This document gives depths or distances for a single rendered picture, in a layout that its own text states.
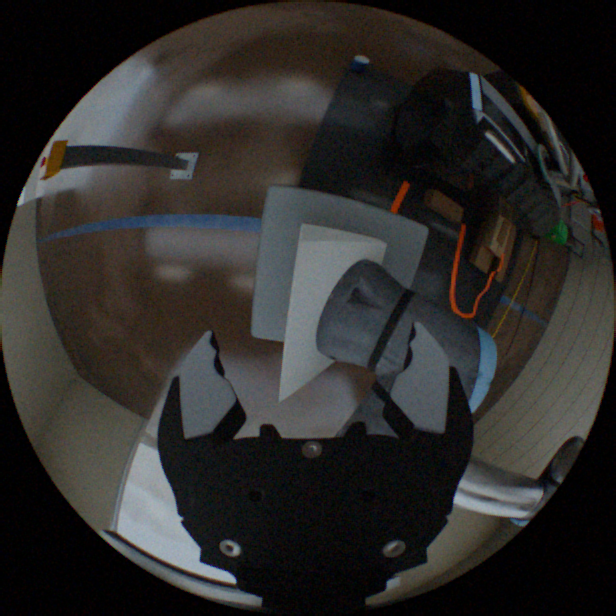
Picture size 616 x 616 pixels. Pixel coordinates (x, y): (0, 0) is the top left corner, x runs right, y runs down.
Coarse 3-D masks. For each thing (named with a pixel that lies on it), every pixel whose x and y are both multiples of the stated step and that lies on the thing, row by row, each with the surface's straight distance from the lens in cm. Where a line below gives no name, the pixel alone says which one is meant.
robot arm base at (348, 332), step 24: (360, 264) 31; (336, 288) 28; (360, 288) 29; (384, 288) 29; (336, 312) 27; (360, 312) 27; (384, 312) 28; (336, 336) 28; (360, 336) 28; (384, 336) 27; (360, 360) 31
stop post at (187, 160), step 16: (64, 144) 91; (48, 160) 89; (64, 160) 93; (80, 160) 96; (96, 160) 100; (112, 160) 105; (128, 160) 112; (144, 160) 120; (160, 160) 130; (176, 160) 143; (192, 160) 154; (176, 176) 159
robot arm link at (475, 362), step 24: (408, 312) 28; (432, 312) 29; (408, 336) 27; (456, 336) 28; (480, 336) 31; (384, 360) 28; (456, 360) 28; (480, 360) 29; (384, 384) 30; (480, 384) 29
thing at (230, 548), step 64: (256, 448) 7; (320, 448) 6; (384, 448) 7; (192, 512) 7; (256, 512) 6; (320, 512) 6; (384, 512) 6; (256, 576) 6; (320, 576) 6; (384, 576) 6
